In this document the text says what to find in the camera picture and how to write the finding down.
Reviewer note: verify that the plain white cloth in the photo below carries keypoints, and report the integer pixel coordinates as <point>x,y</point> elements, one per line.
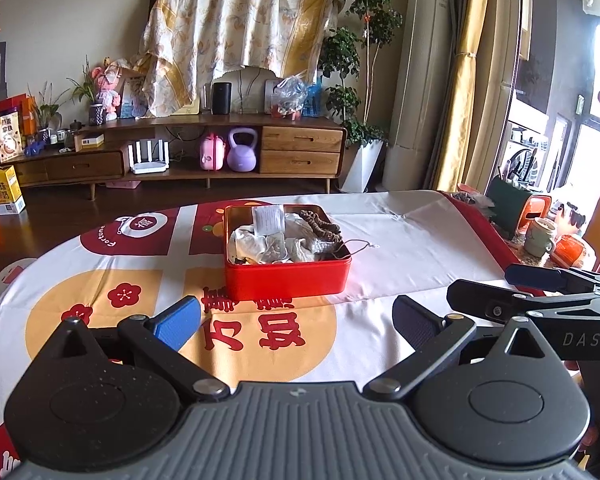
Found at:
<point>247,247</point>

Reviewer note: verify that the white router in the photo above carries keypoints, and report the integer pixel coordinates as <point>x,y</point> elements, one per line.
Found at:
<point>150,165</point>

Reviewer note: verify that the pink small case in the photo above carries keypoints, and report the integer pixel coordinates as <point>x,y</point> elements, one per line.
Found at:
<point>213,155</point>

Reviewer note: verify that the white shell-shaped ornament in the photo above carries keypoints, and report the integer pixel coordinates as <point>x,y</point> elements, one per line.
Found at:
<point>252,90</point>

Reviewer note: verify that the white printed packet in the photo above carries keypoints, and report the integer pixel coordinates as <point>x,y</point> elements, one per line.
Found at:
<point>269,220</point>

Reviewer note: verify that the orange packet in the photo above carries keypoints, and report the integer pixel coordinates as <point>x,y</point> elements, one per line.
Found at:
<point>570,252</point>

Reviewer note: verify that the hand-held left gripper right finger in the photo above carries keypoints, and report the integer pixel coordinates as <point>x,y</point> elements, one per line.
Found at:
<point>417,322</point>

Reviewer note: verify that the cream knit cloth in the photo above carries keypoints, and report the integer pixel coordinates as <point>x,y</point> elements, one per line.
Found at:
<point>297,227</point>

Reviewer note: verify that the purple kettlebell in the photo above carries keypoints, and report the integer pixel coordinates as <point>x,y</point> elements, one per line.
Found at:
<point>242,155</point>

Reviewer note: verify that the white brown snack box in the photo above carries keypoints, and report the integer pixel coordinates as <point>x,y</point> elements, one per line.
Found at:
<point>7,140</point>

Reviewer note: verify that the red tin box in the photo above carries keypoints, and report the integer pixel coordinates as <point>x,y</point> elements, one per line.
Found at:
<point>285,280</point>

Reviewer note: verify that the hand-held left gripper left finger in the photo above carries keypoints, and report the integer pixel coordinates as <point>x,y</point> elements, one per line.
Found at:
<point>177,320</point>

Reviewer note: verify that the blue toy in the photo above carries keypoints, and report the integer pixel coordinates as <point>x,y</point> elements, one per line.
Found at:
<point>34,148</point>

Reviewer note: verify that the white standing air conditioner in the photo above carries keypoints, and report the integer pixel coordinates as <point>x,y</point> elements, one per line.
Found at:
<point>422,85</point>

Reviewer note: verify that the red orange gift bag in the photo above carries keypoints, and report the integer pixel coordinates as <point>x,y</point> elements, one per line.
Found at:
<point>17,110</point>

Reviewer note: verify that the green orange desk organizer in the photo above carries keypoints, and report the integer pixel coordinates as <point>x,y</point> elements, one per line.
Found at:
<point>510,210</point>

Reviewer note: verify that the black cylinder speaker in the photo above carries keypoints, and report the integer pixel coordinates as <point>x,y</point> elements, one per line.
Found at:
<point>222,99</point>

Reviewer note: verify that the yellow carton box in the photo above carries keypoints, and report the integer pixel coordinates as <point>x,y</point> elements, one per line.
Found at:
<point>7,192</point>

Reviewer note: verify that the potted orchid plant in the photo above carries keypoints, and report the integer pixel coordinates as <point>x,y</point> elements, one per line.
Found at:
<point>96,112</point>

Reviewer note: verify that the wooden television cabinet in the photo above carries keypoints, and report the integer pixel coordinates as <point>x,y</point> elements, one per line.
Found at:
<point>300,152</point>

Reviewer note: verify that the blue picture box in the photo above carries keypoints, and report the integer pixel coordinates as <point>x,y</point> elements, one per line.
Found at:
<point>131,97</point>

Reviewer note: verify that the pink plush doll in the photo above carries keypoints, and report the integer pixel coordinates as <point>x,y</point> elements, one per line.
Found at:
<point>107,90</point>

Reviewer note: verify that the black white cow figurine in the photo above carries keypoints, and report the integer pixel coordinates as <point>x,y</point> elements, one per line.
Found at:
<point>572,217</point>

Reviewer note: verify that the pink bowl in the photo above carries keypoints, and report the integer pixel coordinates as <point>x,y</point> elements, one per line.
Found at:
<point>467,189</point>

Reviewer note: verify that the white round stool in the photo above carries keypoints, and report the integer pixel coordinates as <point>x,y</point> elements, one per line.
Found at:
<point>12,280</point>

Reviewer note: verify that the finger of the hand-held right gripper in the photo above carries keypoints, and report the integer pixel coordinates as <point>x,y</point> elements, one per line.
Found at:
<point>480,300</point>
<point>532,275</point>

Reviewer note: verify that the small green potted plant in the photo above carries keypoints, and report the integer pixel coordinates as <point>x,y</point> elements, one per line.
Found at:
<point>45,115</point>

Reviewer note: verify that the green mug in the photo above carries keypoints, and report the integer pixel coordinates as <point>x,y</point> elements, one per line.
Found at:
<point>537,240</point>

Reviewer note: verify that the potted tree white planter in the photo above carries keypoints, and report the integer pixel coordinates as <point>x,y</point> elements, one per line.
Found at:
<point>365,155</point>

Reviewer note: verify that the blue packet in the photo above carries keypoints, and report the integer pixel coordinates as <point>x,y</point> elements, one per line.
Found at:
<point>314,100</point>

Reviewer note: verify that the floral cloth cover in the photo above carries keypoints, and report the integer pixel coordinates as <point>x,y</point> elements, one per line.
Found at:
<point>240,20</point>

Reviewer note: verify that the flat pink item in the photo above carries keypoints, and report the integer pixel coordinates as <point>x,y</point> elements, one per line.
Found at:
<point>122,184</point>

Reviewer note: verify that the yellow curtain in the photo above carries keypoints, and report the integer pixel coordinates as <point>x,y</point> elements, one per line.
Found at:
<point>467,110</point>

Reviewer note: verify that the white wall camera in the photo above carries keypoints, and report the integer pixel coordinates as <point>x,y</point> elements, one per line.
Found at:
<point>587,1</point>

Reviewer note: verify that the small cream box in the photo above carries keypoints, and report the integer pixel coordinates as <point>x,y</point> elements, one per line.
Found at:
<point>89,142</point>

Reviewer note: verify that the clear plastic bag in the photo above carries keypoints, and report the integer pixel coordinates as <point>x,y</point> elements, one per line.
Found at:
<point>289,97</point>

